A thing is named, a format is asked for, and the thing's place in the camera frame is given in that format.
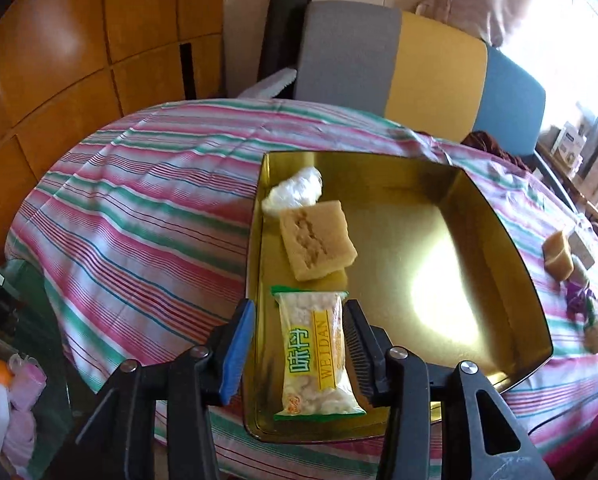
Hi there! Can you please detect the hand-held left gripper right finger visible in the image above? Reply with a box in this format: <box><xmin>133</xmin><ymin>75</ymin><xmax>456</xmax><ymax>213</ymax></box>
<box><xmin>343</xmin><ymin>299</ymin><xmax>556</xmax><ymax>480</ymax></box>

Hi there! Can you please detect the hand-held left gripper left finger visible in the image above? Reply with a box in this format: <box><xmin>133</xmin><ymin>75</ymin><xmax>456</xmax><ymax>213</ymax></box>
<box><xmin>54</xmin><ymin>299</ymin><xmax>257</xmax><ymax>480</ymax></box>

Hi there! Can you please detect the yellow green snack packet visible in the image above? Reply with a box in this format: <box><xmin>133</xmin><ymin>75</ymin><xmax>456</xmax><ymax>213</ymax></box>
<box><xmin>270</xmin><ymin>285</ymin><xmax>368</xmax><ymax>422</ymax></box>

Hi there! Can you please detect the gold metal tin tray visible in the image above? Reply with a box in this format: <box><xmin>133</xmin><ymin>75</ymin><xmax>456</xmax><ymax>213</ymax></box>
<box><xmin>240</xmin><ymin>150</ymin><xmax>554</xmax><ymax>443</ymax></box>

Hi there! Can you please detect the purple snack packet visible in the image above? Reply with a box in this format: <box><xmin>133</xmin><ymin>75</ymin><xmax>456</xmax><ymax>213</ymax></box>
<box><xmin>566</xmin><ymin>280</ymin><xmax>598</xmax><ymax>322</ymax></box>

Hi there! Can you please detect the small white box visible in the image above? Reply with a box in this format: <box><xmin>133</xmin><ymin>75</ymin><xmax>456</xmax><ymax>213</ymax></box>
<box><xmin>569</xmin><ymin>232</ymin><xmax>596</xmax><ymax>271</ymax></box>

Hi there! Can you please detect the striped tablecloth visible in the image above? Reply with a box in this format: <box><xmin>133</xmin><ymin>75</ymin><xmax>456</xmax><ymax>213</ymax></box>
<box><xmin>4</xmin><ymin>97</ymin><xmax>598</xmax><ymax>472</ymax></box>

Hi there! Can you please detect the white wrapped candy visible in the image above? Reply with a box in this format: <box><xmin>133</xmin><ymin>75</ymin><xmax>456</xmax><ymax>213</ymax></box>
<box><xmin>261</xmin><ymin>166</ymin><xmax>324</xmax><ymax>218</ymax></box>

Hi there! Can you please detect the glass side table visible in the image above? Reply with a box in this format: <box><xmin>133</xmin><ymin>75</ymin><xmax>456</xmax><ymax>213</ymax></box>
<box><xmin>0</xmin><ymin>259</ymin><xmax>100</xmax><ymax>480</ymax></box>

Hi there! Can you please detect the pink plastic bag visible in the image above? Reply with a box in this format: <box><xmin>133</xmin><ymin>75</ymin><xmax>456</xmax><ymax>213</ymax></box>
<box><xmin>2</xmin><ymin>354</ymin><xmax>48</xmax><ymax>467</ymax></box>

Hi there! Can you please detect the dark red cloth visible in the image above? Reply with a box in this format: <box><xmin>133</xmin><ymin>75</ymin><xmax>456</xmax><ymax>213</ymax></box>
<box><xmin>461</xmin><ymin>130</ymin><xmax>536</xmax><ymax>172</ymax></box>

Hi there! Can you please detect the person's red clothing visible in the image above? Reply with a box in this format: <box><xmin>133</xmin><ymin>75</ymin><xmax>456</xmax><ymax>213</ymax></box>
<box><xmin>544</xmin><ymin>375</ymin><xmax>598</xmax><ymax>480</ymax></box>

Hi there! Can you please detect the wooden window shelf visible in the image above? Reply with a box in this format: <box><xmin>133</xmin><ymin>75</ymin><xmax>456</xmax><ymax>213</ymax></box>
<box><xmin>534</xmin><ymin>137</ymin><xmax>598</xmax><ymax>241</ymax></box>

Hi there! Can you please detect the grey yellow blue chair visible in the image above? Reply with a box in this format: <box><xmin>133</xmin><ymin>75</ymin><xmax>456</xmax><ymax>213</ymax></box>
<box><xmin>293</xmin><ymin>0</ymin><xmax>548</xmax><ymax>157</ymax></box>

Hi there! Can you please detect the white cardboard box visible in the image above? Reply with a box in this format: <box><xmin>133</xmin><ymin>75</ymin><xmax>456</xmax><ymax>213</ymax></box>
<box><xmin>551</xmin><ymin>121</ymin><xmax>592</xmax><ymax>171</ymax></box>

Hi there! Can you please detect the black rolled mat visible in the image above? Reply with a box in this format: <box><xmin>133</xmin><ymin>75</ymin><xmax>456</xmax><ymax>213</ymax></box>
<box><xmin>257</xmin><ymin>0</ymin><xmax>315</xmax><ymax>97</ymax></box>

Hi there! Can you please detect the wooden cabinet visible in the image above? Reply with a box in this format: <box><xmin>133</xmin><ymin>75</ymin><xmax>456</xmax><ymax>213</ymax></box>
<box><xmin>0</xmin><ymin>0</ymin><xmax>226</xmax><ymax>267</ymax></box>

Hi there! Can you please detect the window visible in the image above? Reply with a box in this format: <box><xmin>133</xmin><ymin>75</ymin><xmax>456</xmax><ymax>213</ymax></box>
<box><xmin>499</xmin><ymin>0</ymin><xmax>598</xmax><ymax>128</ymax></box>

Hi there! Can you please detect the black cable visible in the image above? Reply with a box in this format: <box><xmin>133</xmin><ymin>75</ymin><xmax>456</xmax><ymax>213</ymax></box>
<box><xmin>526</xmin><ymin>390</ymin><xmax>598</xmax><ymax>438</ymax></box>

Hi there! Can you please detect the grey metal chair frame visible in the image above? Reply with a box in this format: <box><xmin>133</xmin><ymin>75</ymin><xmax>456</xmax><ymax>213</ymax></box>
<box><xmin>531</xmin><ymin>150</ymin><xmax>580</xmax><ymax>212</ymax></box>

